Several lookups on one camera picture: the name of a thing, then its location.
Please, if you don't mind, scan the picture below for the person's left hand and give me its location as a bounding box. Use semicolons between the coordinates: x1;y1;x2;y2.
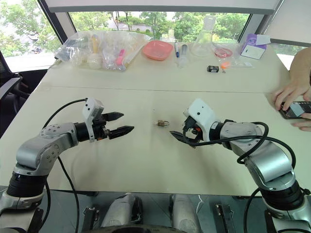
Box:
291;118;311;132

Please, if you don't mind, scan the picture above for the dark item in bag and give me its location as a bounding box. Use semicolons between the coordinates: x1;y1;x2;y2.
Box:
55;39;74;62

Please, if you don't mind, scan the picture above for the large clear plastic bag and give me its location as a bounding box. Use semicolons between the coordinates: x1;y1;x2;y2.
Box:
54;31;152;73

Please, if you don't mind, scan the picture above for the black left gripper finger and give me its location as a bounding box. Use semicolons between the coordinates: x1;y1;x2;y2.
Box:
108;125;135;140
104;111;125;122

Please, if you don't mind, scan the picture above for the person's right hand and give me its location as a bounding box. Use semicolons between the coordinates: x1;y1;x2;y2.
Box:
272;74;311;114

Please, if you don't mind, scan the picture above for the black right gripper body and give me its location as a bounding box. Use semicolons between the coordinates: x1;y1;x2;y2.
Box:
182;116;203;144

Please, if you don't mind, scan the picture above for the pink item in bag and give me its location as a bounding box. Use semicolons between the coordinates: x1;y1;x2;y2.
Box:
116;49;126;67

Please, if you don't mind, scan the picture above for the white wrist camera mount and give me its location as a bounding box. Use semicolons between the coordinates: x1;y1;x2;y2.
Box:
82;98;105;143
183;98;220;143

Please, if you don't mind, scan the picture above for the flat clear packet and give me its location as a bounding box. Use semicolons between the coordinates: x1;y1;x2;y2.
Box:
230;60;254;69

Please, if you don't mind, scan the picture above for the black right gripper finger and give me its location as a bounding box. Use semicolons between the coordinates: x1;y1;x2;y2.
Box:
169;131;198;149

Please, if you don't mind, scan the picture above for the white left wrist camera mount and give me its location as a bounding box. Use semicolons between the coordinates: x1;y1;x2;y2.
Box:
82;98;105;143

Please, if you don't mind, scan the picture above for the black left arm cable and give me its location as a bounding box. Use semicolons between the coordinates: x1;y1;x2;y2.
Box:
41;98;81;233

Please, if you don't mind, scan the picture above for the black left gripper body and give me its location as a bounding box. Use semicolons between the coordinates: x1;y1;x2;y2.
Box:
91;113;111;142

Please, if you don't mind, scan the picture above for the clear glass conical flask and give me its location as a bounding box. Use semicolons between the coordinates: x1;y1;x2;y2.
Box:
190;14;217;58

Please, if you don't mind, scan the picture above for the silver rounded robot leg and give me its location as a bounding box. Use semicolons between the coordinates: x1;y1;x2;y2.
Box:
100;192;144;229
168;194;203;233

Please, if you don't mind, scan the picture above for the purple and white box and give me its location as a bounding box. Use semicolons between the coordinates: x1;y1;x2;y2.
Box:
240;33;271;60

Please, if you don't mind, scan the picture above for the pink plastic tray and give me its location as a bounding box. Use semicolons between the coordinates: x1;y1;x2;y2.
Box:
142;40;174;62

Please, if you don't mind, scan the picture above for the black smartphone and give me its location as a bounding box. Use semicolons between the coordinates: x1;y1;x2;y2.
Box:
278;100;311;120

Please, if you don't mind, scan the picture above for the black office chair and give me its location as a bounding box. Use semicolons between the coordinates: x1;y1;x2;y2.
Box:
0;50;33;139

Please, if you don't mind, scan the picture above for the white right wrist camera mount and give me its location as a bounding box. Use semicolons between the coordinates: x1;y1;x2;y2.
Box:
183;98;220;143

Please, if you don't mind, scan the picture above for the cream and yellow bottle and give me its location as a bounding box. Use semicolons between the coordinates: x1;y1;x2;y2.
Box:
87;33;103;70

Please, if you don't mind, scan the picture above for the black metal bracket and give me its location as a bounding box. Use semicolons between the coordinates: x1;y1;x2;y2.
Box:
213;203;236;233
82;206;100;233

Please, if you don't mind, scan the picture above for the bag with red ring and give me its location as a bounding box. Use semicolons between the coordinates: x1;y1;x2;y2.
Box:
212;43;241;60

